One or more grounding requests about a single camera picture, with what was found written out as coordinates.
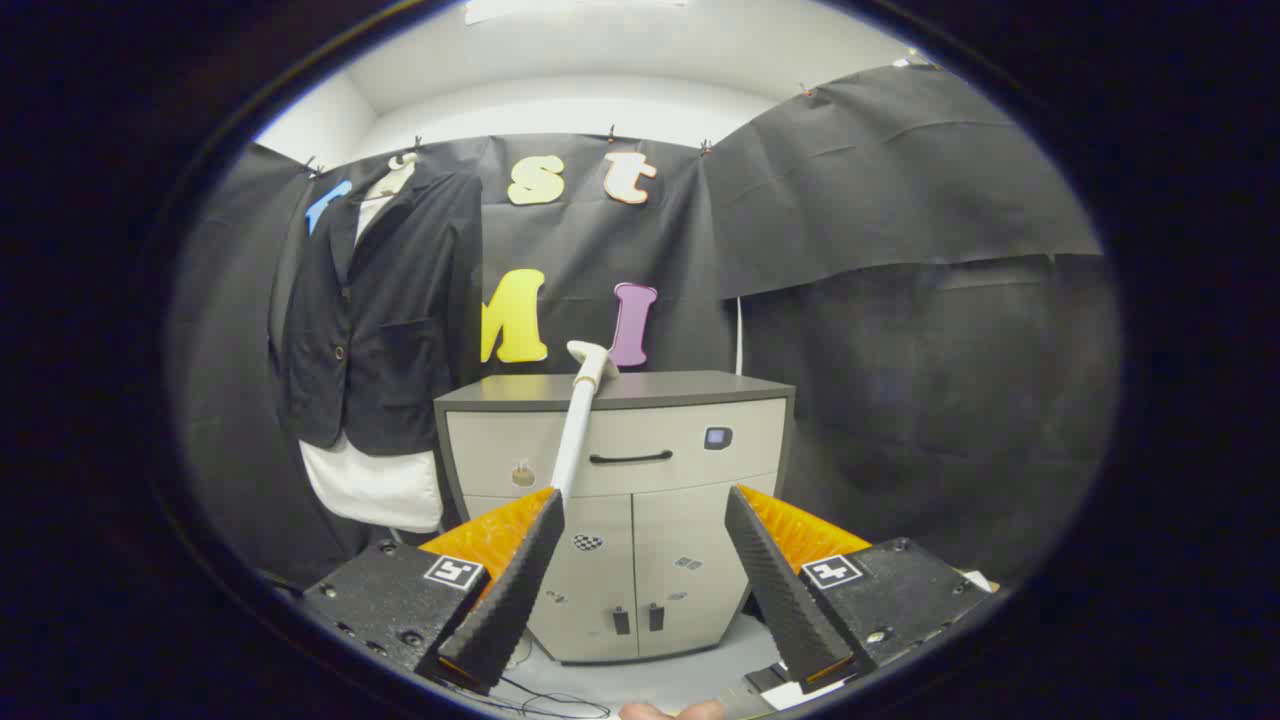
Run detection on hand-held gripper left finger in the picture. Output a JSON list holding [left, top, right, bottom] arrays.
[[300, 487, 566, 696]]

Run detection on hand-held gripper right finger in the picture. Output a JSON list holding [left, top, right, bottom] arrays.
[[724, 485, 993, 696]]

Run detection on white shirt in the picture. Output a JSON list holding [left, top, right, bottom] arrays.
[[298, 165, 444, 533]]

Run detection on white garment steamer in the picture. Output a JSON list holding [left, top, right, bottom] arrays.
[[550, 340, 621, 506]]

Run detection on black blazer jacket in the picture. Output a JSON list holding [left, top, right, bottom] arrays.
[[268, 165, 483, 458]]

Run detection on grey and beige cabinet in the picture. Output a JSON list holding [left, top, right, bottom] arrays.
[[433, 370, 797, 664]]

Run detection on black backdrop cloth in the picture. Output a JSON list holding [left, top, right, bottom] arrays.
[[170, 62, 1121, 591]]

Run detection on thin black floor cable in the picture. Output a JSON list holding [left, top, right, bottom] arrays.
[[430, 660, 613, 720]]

